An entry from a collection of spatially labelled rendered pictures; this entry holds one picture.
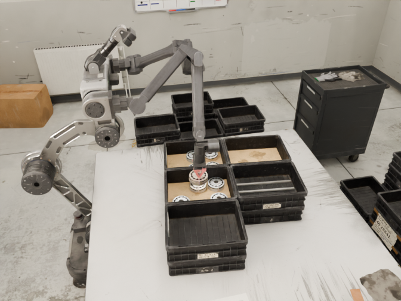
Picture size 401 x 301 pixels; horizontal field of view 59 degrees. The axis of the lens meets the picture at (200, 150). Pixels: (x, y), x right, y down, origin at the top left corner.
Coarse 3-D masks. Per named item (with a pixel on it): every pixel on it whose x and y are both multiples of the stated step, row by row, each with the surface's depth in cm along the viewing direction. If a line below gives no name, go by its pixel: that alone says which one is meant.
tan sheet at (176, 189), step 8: (168, 184) 218; (176, 184) 218; (184, 184) 218; (224, 184) 218; (168, 192) 212; (176, 192) 212; (184, 192) 212; (192, 192) 212; (208, 192) 212; (216, 192) 212; (224, 192) 211; (168, 200) 207
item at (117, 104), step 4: (108, 92) 171; (108, 96) 167; (112, 96) 171; (116, 96) 171; (124, 96) 174; (112, 100) 169; (116, 100) 170; (120, 100) 171; (124, 100) 171; (112, 104) 168; (116, 104) 169; (120, 104) 170; (124, 104) 171; (112, 108) 170; (116, 108) 170; (120, 108) 171; (124, 108) 172; (112, 112) 171; (116, 112) 174; (120, 112) 174; (112, 116) 172
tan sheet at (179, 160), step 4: (168, 156) 242; (172, 156) 241; (176, 156) 241; (180, 156) 241; (184, 156) 241; (220, 156) 241; (168, 160) 238; (172, 160) 238; (176, 160) 238; (180, 160) 238; (184, 160) 238; (216, 160) 237; (220, 160) 237; (168, 164) 234; (172, 164) 234; (176, 164) 234; (180, 164) 234; (184, 164) 234; (188, 164) 234
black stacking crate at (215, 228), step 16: (176, 208) 191; (192, 208) 192; (208, 208) 193; (224, 208) 194; (176, 224) 192; (192, 224) 192; (208, 224) 191; (224, 224) 191; (240, 224) 180; (176, 240) 183; (192, 240) 183; (208, 240) 182; (224, 240) 182; (176, 256) 171; (192, 256) 173; (224, 256) 174; (240, 256) 174
